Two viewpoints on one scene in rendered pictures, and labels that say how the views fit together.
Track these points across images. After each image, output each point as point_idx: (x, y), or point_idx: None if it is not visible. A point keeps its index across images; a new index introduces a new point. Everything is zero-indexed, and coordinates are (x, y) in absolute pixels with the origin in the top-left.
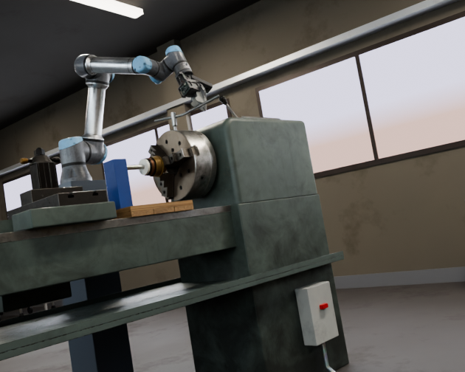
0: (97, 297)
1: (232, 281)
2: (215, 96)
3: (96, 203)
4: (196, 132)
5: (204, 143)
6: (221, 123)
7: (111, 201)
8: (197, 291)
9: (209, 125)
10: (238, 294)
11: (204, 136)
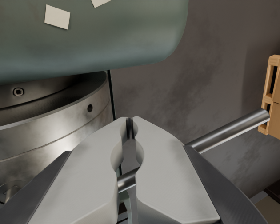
0: None
1: (110, 75)
2: (251, 129)
3: (130, 208)
4: (79, 122)
5: (109, 106)
6: (151, 60)
7: (130, 199)
8: (114, 109)
9: (77, 61)
10: None
11: (94, 98)
